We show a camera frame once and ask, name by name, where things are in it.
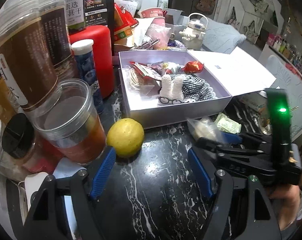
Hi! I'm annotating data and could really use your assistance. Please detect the black white striped cloth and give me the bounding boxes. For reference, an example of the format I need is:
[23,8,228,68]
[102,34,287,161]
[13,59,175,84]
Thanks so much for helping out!
[175,74,204,86]

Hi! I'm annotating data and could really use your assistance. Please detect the lace-edged gingham cloth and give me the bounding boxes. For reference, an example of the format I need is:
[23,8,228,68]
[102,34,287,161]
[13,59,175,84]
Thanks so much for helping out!
[181,79,217,103]

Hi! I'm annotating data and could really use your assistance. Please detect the purple wrapper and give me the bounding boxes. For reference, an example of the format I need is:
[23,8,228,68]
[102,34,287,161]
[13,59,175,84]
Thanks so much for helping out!
[167,39,189,49]

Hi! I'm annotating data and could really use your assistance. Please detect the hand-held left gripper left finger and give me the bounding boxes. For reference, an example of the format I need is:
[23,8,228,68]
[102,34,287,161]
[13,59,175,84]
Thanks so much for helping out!
[23,147,116,240]

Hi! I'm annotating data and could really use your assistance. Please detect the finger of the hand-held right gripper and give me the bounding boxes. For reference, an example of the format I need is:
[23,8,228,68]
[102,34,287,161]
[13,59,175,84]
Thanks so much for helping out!
[196,137,267,155]
[221,131,273,147]

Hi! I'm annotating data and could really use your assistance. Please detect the black printed packaging bag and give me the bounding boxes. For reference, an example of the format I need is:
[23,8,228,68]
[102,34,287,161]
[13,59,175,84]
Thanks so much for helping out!
[83,0,115,28]

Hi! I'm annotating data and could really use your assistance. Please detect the red white snack packet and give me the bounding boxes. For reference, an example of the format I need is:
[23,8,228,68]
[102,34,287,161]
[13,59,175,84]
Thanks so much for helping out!
[130,61,164,80]

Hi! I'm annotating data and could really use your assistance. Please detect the colourful snack packet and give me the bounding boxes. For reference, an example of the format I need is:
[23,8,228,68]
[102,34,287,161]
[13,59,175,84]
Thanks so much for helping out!
[151,61,184,75]

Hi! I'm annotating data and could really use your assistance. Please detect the red plastic canister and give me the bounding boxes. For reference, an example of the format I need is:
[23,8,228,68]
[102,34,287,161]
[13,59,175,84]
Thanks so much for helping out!
[69,25,114,99]

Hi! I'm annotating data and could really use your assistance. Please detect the open clear jar amber liquid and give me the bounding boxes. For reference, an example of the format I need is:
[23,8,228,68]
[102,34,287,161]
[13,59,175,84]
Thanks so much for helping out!
[32,79,107,165]

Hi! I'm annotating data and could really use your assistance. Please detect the green paper packet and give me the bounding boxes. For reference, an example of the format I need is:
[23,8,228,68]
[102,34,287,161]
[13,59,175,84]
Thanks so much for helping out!
[214,112,242,133]

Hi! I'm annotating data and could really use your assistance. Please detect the beige hanging tote bag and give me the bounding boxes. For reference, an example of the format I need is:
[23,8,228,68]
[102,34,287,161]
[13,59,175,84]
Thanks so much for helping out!
[227,6,239,25]
[244,20,260,43]

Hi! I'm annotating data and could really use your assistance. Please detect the small jar with black lid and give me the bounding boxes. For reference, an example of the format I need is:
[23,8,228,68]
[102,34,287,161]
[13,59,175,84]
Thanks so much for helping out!
[1,112,56,174]

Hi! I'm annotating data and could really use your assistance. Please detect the white paper in clear bag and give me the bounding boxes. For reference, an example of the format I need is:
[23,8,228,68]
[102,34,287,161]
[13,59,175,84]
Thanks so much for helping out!
[115,0,143,18]

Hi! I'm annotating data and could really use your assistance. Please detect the clear bag with beige contents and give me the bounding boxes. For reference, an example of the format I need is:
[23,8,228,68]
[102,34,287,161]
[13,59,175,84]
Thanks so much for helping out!
[186,116,225,145]

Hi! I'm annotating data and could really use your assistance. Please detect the large clear jar brown contents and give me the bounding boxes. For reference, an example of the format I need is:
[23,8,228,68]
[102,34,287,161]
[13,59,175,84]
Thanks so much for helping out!
[0,7,64,110]

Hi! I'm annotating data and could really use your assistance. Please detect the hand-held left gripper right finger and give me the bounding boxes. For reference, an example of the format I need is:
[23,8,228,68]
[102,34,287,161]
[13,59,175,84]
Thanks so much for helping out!
[187,148,283,240]

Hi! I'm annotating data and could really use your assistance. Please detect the shelf of small bottles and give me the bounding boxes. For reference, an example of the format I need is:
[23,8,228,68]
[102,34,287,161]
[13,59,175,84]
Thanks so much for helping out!
[266,17,302,80]

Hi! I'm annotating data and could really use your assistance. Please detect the glass mug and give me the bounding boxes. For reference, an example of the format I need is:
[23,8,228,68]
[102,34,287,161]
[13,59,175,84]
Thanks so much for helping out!
[252,110,274,135]

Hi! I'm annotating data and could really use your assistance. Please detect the red foil candy packet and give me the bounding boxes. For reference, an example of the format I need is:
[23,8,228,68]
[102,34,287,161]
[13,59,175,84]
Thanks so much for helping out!
[183,60,204,74]

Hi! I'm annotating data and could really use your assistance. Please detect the pink paper cup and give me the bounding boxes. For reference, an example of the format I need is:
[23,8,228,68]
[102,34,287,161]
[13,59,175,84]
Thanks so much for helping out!
[140,7,166,27]

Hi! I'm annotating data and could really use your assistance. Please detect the beige cord bundle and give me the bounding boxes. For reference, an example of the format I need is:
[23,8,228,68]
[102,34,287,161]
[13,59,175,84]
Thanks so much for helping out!
[128,69,146,90]

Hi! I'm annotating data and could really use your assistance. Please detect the white knitted bunny with glasses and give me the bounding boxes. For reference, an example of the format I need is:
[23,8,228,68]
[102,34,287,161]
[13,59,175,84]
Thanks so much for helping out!
[158,74,184,105]

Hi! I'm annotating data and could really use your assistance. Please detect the white box with lid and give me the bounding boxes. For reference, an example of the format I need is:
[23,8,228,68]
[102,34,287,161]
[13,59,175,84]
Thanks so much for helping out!
[163,8,191,27]

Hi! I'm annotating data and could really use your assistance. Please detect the white robot-shaped teapot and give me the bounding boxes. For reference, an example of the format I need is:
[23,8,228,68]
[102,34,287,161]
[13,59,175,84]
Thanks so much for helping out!
[178,13,207,50]

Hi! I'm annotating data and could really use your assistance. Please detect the lavender cardboard box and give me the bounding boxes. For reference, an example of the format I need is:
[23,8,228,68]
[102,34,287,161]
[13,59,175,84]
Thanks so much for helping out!
[118,46,277,130]

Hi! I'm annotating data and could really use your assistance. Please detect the silver metal clips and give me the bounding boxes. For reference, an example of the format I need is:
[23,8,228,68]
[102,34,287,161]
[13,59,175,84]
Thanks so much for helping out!
[136,38,161,50]

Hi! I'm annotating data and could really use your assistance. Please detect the clear jar dark contents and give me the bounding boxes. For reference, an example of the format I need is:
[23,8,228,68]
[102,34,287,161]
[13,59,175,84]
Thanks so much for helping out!
[38,0,79,75]

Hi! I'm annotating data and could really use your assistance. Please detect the dark jar with white label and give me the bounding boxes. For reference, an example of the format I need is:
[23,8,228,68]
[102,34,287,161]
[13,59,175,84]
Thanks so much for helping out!
[53,0,86,34]

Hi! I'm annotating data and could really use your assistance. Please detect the person's right hand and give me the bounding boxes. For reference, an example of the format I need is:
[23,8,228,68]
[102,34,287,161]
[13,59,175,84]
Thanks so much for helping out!
[269,184,302,230]

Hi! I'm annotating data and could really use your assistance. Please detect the red packaging bag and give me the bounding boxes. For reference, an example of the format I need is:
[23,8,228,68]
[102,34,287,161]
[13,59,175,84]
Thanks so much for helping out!
[113,2,139,45]

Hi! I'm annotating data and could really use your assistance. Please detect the blue tube with white cap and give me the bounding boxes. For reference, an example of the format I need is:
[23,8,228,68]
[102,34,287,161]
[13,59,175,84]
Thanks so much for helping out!
[71,39,104,114]

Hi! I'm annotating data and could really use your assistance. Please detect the small white cardboard box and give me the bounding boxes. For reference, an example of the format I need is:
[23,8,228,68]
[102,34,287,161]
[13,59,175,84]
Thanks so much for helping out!
[237,94,268,113]

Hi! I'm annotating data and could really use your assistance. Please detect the yellow lemon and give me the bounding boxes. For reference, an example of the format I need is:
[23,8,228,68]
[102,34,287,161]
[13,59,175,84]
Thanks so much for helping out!
[106,118,145,158]

